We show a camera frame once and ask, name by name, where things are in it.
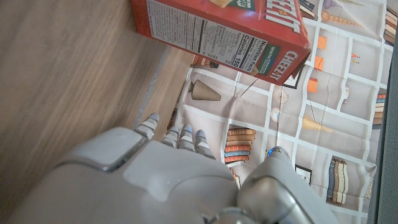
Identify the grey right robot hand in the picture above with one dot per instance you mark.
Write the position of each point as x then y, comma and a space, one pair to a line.
155, 186

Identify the red Cheez-It box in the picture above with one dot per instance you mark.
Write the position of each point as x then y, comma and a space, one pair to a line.
236, 28

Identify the printed bookshelf backdrop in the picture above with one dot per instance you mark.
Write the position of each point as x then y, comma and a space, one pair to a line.
326, 124

